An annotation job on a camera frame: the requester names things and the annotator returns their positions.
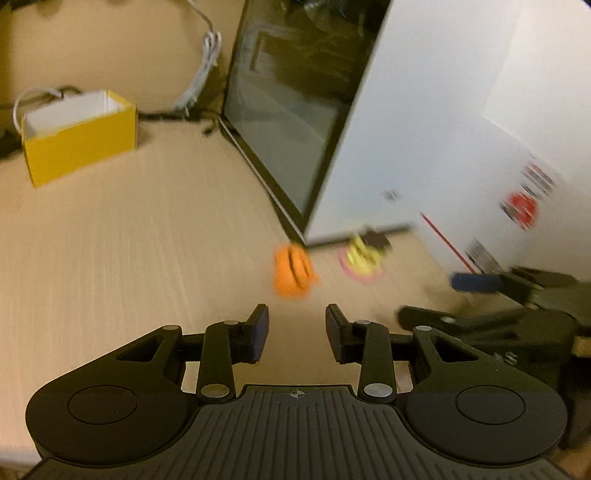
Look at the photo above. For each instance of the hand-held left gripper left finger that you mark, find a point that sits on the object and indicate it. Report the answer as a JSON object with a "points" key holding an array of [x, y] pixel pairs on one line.
{"points": [[260, 333]]}

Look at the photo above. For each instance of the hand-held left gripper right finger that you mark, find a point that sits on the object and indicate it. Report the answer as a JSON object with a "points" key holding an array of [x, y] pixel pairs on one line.
{"points": [[333, 333]]}

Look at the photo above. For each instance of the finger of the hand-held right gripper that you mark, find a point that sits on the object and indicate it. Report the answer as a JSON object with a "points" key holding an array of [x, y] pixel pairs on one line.
{"points": [[475, 282], [434, 318]]}

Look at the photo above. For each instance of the pink dish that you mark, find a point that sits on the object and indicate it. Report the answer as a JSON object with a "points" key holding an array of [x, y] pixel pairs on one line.
{"points": [[353, 273]]}

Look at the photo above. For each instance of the orange toy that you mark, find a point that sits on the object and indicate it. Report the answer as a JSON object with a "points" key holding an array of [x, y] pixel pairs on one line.
{"points": [[293, 272]]}

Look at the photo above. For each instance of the yellow toy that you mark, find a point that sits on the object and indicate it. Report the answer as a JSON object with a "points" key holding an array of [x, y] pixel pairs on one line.
{"points": [[364, 251]]}

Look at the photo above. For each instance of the white labelled cardboard box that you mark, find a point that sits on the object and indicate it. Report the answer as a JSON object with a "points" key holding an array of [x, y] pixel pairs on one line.
{"points": [[517, 184]]}

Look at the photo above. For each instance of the yellow paper bag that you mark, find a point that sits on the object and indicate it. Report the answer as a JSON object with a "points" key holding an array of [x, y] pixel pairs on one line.
{"points": [[78, 138]]}

